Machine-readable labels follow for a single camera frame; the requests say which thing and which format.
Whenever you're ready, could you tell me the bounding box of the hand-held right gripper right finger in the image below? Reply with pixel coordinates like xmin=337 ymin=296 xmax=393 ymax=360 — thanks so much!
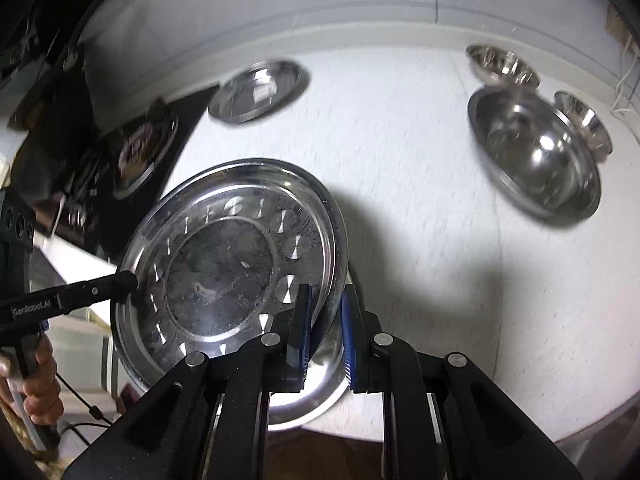
xmin=341 ymin=284 xmax=583 ymax=480

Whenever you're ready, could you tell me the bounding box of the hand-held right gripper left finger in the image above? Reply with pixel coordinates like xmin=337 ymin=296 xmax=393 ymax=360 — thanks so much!
xmin=60 ymin=284 xmax=313 ymax=480

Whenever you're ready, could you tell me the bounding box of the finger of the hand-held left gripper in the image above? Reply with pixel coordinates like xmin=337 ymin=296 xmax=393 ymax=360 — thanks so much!
xmin=59 ymin=269 xmax=139 ymax=314

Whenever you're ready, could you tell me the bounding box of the large steel plate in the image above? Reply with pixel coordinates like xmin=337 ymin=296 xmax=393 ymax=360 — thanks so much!
xmin=114 ymin=158 xmax=349 ymax=431

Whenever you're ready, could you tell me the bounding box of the small steel plate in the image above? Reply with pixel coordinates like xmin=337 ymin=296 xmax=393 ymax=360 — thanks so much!
xmin=207 ymin=59 xmax=310 ymax=125

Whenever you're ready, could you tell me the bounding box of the large steel bowl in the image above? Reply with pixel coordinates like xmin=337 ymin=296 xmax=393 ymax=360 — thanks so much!
xmin=467 ymin=85 xmax=602 ymax=222

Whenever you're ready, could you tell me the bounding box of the small steel bowl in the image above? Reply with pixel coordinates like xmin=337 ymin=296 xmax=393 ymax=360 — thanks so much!
xmin=466 ymin=44 xmax=542 ymax=88
xmin=554 ymin=90 xmax=614 ymax=157

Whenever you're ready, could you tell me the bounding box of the person's left hand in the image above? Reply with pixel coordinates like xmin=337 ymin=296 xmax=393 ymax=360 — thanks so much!
xmin=22 ymin=336 xmax=64 ymax=427

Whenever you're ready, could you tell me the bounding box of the black gas stove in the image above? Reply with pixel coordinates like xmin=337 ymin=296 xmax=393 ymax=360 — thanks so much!
xmin=10 ymin=85 xmax=221 ymax=261

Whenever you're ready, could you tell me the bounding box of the thin black cable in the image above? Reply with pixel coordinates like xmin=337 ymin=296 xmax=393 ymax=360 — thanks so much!
xmin=54 ymin=370 xmax=115 ymax=430

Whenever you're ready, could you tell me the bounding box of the white cable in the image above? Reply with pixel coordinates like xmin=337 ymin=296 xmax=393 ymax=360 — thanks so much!
xmin=611 ymin=42 xmax=640 ymax=122

